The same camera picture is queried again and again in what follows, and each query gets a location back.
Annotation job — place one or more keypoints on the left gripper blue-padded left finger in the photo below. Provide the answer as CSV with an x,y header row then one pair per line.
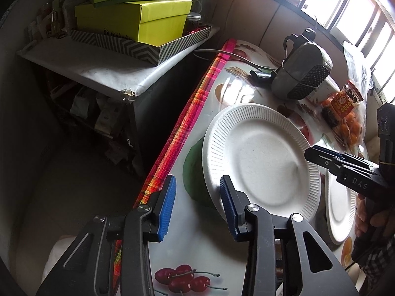
x,y
87,265

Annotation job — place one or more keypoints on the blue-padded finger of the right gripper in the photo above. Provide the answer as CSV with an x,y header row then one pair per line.
x,y
328,164
319,152

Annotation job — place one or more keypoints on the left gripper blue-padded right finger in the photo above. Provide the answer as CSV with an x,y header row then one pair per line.
x,y
309,266

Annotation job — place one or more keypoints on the large white paper plate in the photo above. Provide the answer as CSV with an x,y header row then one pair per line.
x,y
263,154

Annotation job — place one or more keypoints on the person's right hand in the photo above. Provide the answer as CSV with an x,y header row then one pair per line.
x,y
363,220

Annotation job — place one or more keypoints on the white cloth bundle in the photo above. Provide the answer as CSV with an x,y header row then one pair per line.
x,y
56,252

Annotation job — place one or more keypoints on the bag of oranges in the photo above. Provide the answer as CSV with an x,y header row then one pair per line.
x,y
350,131

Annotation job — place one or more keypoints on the red label jar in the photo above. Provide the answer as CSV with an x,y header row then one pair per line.
x,y
346,100

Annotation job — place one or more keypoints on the white paper cup bowl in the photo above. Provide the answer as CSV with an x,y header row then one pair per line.
x,y
323,91

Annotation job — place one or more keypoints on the black white checkered sleeve right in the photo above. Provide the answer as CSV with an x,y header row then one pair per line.
x,y
377,262

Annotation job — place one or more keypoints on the fruit print tablecloth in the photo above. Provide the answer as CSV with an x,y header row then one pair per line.
x,y
198,235

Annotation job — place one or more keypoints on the black white chevron tray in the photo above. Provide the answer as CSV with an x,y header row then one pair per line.
x,y
155,55

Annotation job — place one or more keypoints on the white side shelf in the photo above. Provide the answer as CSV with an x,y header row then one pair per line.
x,y
115,75

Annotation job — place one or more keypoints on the lower yellow-green box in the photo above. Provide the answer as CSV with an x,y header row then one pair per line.
x,y
151,22

